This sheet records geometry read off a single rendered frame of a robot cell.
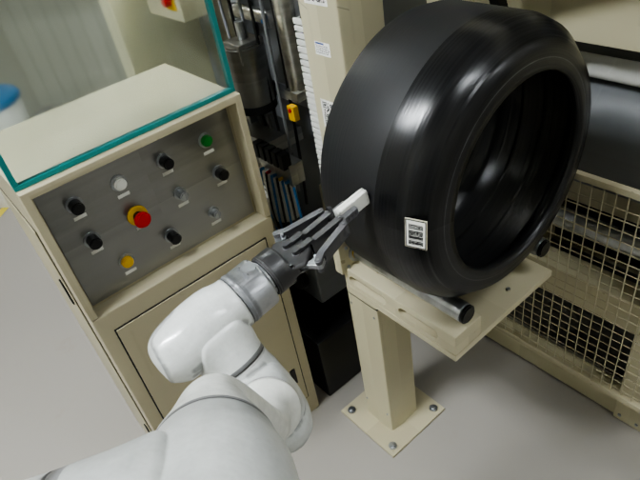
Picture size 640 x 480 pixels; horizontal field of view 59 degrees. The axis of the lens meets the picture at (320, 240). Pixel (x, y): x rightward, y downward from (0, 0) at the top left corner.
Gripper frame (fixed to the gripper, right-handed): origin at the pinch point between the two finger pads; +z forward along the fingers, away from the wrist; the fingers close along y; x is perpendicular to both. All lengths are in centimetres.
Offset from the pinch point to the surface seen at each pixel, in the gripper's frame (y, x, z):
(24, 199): 54, -8, -40
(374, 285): 13.6, 39.1, 8.7
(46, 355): 167, 115, -74
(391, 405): 26, 111, 9
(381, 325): 26, 72, 15
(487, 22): -5.2, -18.5, 33.0
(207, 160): 58, 12, 0
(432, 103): -7.2, -13.6, 15.7
